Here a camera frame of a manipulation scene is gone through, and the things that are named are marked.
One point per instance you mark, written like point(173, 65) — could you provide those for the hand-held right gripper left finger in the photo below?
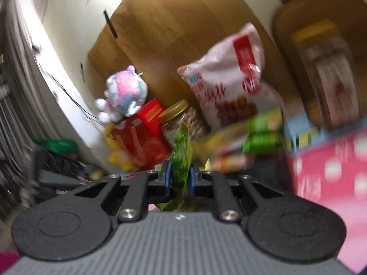
point(168, 177)

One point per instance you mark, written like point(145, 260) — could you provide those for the pink snack bag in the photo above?
point(229, 77)

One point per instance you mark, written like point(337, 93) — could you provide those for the green plastic bag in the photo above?
point(54, 145)

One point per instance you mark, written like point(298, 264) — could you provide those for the black printed box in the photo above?
point(269, 173)

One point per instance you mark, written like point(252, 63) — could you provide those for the grey curtain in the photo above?
point(17, 106)

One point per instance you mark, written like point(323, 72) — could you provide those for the pecan jar with gold lid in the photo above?
point(326, 74)

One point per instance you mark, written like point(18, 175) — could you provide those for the red gift box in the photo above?
point(137, 140)

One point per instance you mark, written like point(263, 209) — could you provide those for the green snack bar packet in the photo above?
point(265, 121)
point(262, 142)

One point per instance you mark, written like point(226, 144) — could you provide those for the pink plush toy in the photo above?
point(126, 91)

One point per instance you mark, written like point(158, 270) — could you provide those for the clear cake packet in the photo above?
point(220, 141)

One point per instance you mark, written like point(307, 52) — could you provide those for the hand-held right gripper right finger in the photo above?
point(192, 182)

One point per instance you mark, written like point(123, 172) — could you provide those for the yellow plush toy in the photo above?
point(120, 159)

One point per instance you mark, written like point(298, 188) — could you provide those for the cashew jar with gold lid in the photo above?
point(179, 114)

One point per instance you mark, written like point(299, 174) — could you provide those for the brown woven seat mat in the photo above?
point(283, 34)

